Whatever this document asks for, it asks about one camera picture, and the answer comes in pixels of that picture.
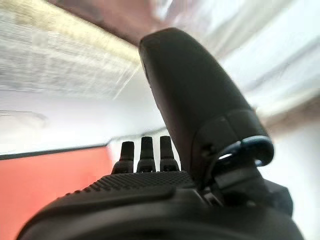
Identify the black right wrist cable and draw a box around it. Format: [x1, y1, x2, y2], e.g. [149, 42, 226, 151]
[217, 136, 275, 168]

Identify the grey striped rug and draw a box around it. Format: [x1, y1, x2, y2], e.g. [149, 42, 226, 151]
[0, 0, 141, 101]

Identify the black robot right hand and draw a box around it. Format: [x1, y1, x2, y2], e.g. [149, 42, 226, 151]
[16, 27, 307, 240]

